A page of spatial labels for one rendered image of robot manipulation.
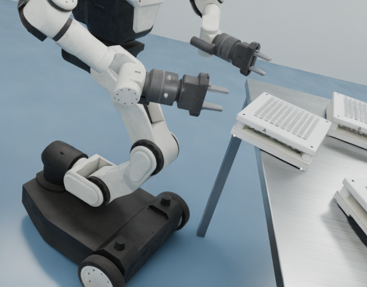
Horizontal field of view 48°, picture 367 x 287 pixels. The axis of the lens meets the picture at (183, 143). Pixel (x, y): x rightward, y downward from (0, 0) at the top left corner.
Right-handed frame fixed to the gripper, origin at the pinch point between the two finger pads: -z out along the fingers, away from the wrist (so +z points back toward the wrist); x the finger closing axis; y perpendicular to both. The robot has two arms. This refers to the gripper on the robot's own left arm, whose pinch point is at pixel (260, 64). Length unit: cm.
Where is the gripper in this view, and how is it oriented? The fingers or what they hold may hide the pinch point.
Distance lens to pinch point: 148.9
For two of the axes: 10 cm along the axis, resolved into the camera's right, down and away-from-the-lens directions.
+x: -2.4, 8.1, 5.3
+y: -6.0, 3.0, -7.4
